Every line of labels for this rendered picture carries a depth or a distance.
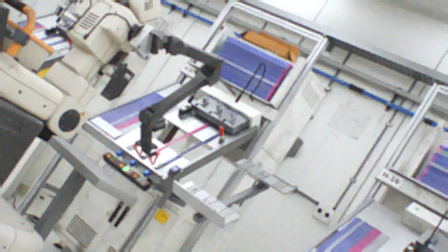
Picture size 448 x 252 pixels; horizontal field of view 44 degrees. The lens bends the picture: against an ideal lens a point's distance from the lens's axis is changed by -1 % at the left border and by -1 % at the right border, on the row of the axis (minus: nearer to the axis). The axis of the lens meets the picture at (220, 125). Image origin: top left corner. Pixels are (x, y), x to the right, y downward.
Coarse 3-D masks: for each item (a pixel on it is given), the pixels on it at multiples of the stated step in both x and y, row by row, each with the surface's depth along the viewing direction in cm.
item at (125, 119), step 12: (156, 96) 335; (120, 108) 321; (132, 108) 322; (144, 108) 323; (96, 120) 309; (108, 120) 310; (120, 120) 310; (132, 120) 311; (108, 132) 300; (120, 132) 301
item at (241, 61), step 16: (224, 48) 343; (240, 48) 337; (256, 48) 335; (224, 64) 338; (240, 64) 333; (256, 64) 328; (272, 64) 323; (288, 64) 318; (240, 80) 328; (256, 80) 323; (272, 80) 319; (272, 96) 321
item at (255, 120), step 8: (200, 88) 332; (208, 88) 333; (216, 88) 333; (200, 96) 335; (208, 96) 329; (216, 96) 326; (224, 96) 326; (224, 104) 322; (232, 104) 319; (240, 104) 320; (240, 112) 314; (248, 112) 313; (256, 112) 313; (256, 120) 313
